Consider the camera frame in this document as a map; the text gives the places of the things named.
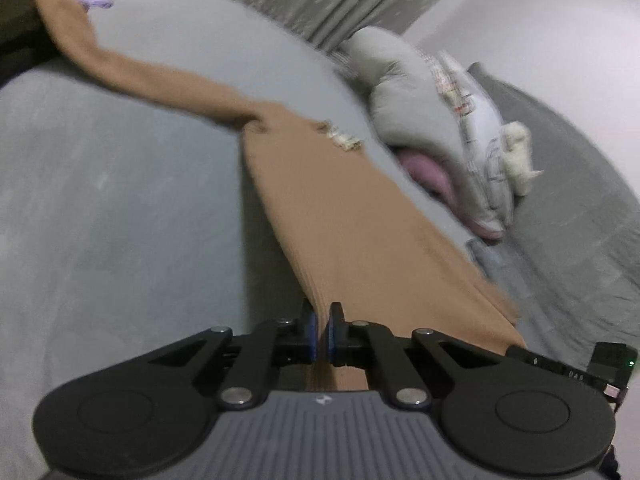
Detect grey quilted headboard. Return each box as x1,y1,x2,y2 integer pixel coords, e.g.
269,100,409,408
470,62,640,351

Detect grey folded cloth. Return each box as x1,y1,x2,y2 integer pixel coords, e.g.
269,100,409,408
465,237,546,331

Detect pink blanket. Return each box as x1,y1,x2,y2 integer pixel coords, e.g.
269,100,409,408
400,152,506,241

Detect white flower-print pillow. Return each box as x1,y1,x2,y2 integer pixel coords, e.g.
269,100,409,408
437,50,516,211

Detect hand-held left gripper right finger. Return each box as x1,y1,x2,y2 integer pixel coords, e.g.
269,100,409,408
326,302,511,408

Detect brown sweater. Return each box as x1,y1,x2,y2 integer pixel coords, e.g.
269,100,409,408
32,0,528,393

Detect white plush toy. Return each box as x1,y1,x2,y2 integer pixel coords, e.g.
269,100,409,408
502,122,546,196

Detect grey folded duvet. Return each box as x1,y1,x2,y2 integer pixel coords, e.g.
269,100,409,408
345,26,516,226

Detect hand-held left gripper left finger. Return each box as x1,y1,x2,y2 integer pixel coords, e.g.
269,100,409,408
135,298,318,407

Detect grey bed sheet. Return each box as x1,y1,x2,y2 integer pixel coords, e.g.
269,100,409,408
0,0,501,480

